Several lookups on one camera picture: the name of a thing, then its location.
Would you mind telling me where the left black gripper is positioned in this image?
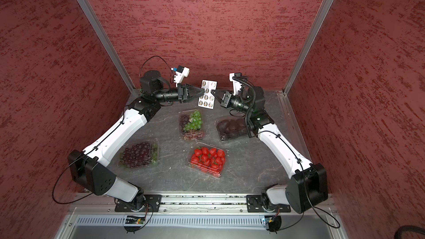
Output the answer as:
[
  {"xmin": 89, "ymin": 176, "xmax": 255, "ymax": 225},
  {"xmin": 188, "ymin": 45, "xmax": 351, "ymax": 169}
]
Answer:
[{"xmin": 154, "ymin": 83, "xmax": 204, "ymax": 102}]

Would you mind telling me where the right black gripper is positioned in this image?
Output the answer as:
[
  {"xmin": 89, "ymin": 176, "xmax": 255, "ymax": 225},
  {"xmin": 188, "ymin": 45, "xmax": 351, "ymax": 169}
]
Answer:
[{"xmin": 211, "ymin": 89, "xmax": 253, "ymax": 115}]

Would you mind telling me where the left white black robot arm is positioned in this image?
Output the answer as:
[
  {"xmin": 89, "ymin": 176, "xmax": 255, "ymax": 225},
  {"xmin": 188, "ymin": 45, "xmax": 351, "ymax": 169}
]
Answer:
[{"xmin": 68, "ymin": 66, "xmax": 204, "ymax": 212}]

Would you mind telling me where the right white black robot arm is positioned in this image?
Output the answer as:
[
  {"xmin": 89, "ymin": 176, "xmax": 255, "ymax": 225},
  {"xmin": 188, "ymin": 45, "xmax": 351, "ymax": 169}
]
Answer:
[{"xmin": 212, "ymin": 86, "xmax": 328, "ymax": 214}]

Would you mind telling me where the dark plums clear box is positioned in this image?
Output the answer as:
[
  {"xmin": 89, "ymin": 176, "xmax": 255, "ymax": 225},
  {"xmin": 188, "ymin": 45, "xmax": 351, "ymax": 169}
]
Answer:
[{"xmin": 216, "ymin": 116, "xmax": 247, "ymax": 141}]

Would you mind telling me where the mixed grapes clear box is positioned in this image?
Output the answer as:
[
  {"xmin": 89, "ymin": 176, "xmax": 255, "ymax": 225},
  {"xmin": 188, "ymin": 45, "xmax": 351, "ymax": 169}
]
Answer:
[{"xmin": 179, "ymin": 109, "xmax": 205, "ymax": 140}]

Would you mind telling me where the strawberries clear box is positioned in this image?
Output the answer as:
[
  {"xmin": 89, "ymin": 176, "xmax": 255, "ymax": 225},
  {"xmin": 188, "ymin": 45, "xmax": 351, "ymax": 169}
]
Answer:
[{"xmin": 188, "ymin": 142, "xmax": 228, "ymax": 178}]

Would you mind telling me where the dark grapes clear box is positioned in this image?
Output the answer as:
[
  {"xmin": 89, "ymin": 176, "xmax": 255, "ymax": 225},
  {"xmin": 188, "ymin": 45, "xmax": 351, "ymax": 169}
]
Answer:
[{"xmin": 118, "ymin": 139, "xmax": 159, "ymax": 169}]

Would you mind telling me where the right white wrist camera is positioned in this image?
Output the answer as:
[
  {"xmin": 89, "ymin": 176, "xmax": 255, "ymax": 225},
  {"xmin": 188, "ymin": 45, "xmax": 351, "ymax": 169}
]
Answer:
[{"xmin": 229, "ymin": 72, "xmax": 242, "ymax": 96}]

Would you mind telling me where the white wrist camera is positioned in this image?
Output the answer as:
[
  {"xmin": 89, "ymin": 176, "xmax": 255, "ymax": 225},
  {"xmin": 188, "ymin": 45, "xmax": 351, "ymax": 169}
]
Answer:
[
  {"xmin": 229, "ymin": 72, "xmax": 242, "ymax": 96},
  {"xmin": 171, "ymin": 65, "xmax": 190, "ymax": 84}
]

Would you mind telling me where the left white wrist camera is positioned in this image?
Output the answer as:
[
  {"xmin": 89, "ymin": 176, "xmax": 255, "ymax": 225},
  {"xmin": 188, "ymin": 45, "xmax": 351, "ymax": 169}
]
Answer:
[{"xmin": 171, "ymin": 65, "xmax": 190, "ymax": 84}]

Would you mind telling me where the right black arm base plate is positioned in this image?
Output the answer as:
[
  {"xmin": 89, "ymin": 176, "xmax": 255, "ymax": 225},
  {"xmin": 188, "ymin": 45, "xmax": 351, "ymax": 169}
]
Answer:
[{"xmin": 246, "ymin": 195, "xmax": 291, "ymax": 214}]

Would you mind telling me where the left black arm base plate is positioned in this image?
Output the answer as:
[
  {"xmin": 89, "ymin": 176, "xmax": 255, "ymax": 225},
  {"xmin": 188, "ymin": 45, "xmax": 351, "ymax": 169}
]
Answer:
[{"xmin": 114, "ymin": 194, "xmax": 162, "ymax": 213}]

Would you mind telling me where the left aluminium corner post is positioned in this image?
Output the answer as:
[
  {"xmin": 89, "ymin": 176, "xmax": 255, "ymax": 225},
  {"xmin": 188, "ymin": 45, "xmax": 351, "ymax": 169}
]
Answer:
[{"xmin": 76, "ymin": 0, "xmax": 136, "ymax": 94}]

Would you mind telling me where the aluminium corner post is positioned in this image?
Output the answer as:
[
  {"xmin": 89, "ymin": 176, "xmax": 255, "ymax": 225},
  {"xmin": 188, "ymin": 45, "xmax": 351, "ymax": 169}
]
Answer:
[
  {"xmin": 283, "ymin": 0, "xmax": 334, "ymax": 97},
  {"xmin": 76, "ymin": 0, "xmax": 136, "ymax": 94}
]

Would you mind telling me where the front aluminium rail frame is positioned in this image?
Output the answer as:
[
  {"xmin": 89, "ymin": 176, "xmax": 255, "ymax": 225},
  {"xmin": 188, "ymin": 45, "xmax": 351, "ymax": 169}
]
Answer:
[{"xmin": 56, "ymin": 192, "xmax": 348, "ymax": 239}]

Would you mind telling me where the right aluminium corner post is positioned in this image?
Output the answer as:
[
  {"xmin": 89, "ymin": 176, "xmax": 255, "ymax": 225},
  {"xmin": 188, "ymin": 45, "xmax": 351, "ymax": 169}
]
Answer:
[{"xmin": 283, "ymin": 0, "xmax": 334, "ymax": 97}]

